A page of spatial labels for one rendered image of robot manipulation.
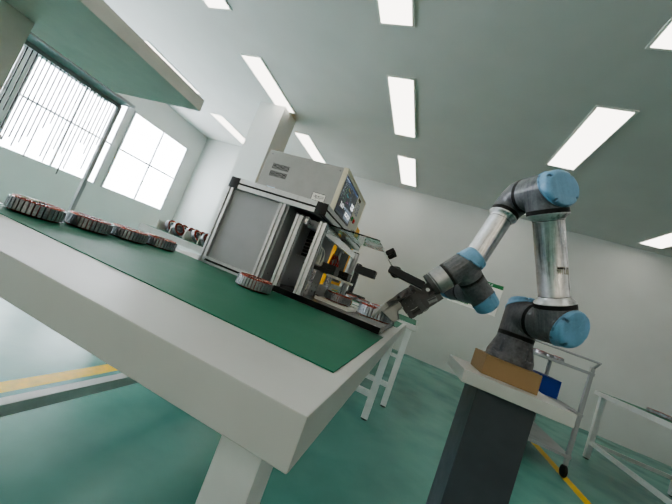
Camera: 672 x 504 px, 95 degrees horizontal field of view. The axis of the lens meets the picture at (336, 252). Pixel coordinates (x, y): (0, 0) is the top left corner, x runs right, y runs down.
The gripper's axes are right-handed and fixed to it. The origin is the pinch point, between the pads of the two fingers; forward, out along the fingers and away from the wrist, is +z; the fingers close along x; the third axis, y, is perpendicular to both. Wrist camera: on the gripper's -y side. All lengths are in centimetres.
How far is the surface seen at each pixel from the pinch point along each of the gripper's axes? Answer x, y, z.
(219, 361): -68, 0, 8
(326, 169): 21, -62, -13
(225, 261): 8, -48, 39
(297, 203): 6.9, -49.3, 3.1
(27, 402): -22, -32, 102
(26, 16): -57, -92, 24
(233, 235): 8, -55, 32
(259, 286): -14.2, -23.3, 22.7
